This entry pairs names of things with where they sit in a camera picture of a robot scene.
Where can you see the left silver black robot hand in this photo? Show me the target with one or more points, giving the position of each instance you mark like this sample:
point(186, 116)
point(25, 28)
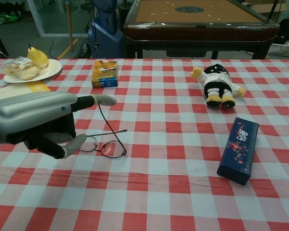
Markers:
point(33, 113)

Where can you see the thin black metal eyeglasses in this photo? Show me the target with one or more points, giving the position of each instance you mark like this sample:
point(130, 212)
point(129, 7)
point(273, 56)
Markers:
point(110, 149)

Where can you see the white yellow paperback book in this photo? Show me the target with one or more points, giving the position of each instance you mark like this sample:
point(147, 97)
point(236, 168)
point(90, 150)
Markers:
point(17, 91)

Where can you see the bread in clear plastic bag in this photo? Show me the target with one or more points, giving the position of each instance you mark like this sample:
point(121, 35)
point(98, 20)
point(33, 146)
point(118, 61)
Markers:
point(21, 69)

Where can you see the white round plate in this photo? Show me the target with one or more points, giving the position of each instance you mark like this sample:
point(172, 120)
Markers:
point(51, 69)

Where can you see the yellow pear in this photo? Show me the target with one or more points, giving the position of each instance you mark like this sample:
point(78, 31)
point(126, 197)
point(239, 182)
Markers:
point(38, 57)

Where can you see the yellow blue small carton box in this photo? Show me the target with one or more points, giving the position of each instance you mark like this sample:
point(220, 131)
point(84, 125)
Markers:
point(104, 74)

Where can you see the wooden pole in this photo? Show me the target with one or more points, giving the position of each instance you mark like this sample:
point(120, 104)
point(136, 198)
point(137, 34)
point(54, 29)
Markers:
point(69, 26)

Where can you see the blue machine stand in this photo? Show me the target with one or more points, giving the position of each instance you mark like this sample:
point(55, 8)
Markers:
point(106, 36)

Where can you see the red white checkered tablecloth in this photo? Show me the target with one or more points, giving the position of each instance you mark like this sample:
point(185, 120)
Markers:
point(144, 180)

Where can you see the dark wooden mahjong table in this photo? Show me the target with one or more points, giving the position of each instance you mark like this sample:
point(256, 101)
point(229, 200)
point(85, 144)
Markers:
point(197, 26)

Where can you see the black white plush toy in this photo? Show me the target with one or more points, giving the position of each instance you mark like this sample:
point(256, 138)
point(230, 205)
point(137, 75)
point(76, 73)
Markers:
point(218, 83)

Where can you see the dark blue patterned long box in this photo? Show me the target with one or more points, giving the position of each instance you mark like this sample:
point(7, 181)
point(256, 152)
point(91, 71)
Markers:
point(239, 150)

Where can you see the white plastic crate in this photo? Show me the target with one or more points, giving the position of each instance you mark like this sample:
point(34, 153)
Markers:
point(283, 49)

